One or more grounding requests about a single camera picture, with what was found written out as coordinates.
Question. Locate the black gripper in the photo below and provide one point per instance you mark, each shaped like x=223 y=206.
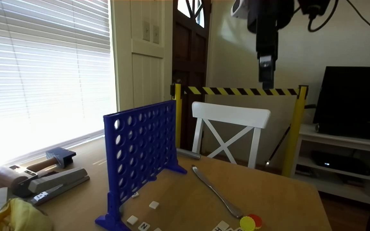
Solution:
x=270 y=16

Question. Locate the metal spoon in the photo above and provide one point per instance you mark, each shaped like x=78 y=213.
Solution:
x=212 y=187

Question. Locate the yellow ball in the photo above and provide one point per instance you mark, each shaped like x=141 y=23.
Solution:
x=245 y=223

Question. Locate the red game disc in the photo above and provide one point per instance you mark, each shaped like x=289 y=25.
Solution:
x=257 y=219

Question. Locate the blue connect four board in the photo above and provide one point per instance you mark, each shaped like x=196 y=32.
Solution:
x=109 y=179

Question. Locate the yellow black hazard tape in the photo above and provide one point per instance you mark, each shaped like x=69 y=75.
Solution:
x=236 y=91

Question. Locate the white cross-back chair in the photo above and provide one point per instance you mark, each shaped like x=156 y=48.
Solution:
x=230 y=114

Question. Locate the thin black rod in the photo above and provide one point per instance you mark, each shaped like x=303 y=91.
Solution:
x=279 y=145

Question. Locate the dark wooden door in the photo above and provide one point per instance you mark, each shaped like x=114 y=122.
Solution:
x=189 y=51

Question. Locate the black television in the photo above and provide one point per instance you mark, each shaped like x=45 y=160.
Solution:
x=352 y=102

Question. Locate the white television stand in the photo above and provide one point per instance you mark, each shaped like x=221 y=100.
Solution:
x=343 y=142

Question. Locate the black media box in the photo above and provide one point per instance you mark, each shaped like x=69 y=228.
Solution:
x=339 y=161

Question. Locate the cream letter tile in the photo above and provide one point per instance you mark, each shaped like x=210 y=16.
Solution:
x=154 y=204
x=132 y=219
x=142 y=226
x=221 y=226
x=135 y=195

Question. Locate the white window blinds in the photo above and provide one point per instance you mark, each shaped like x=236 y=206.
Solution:
x=43 y=64

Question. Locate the grey stapler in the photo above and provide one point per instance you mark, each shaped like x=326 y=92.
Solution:
x=58 y=181

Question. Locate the grey handheld device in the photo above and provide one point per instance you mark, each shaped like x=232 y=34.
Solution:
x=9 y=174

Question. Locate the yellow cloth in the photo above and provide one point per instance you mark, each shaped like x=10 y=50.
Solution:
x=18 y=215

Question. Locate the yellow barrier post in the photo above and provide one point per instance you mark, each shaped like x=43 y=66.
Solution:
x=295 y=128
x=177 y=119

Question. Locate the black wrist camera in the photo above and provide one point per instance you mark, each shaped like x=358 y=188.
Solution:
x=313 y=6

